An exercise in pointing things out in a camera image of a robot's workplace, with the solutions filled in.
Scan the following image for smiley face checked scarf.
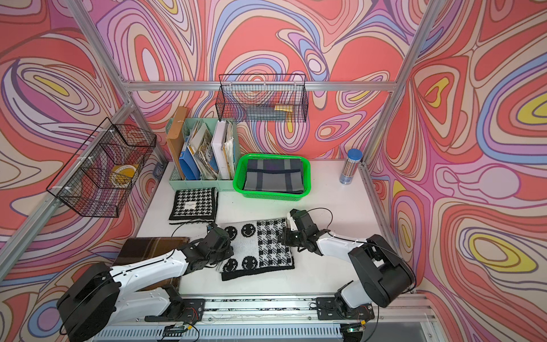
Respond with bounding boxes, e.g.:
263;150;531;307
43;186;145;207
218;218;295;282

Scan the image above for grey navy plaid scarf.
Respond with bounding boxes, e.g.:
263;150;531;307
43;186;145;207
243;158;305;194

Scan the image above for green plastic basket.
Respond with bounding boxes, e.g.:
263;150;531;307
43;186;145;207
232;154;311;201

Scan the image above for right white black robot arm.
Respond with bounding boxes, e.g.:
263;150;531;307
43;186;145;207
278;209;416;321

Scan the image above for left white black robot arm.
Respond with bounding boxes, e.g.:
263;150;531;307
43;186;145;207
56;227;234;341

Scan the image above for black white houndstooth scarf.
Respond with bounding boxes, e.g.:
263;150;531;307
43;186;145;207
169;188;218;221

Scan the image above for brown plaid scarf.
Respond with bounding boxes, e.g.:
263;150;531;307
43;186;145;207
113;237;189;266

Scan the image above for blue folder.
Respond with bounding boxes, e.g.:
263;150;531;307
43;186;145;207
179;142;201;180

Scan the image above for green circuit board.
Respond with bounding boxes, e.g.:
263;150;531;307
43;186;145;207
163;324;188;335

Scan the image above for clear pencil tube blue lid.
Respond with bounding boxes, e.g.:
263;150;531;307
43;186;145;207
339;148;363;185

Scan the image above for mint green file organizer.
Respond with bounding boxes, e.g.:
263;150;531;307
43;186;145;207
165;118;241;192

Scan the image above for magazines in organizer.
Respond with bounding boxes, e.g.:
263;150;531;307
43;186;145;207
189;121;219;180

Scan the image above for white papers stack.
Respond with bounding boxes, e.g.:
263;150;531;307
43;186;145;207
212;121;235;180

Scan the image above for brown cardboard folder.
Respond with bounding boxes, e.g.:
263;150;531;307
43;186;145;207
166;107;189;180

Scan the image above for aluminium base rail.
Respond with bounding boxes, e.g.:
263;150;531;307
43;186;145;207
92;294;446;341

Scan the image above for left black wire basket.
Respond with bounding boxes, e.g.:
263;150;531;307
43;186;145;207
46;118;157;218

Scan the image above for black wire basket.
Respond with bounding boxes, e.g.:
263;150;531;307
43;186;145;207
46;118;157;218
215;73;309;123

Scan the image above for back black wire basket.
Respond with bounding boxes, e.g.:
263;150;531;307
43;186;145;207
215;73;309;123

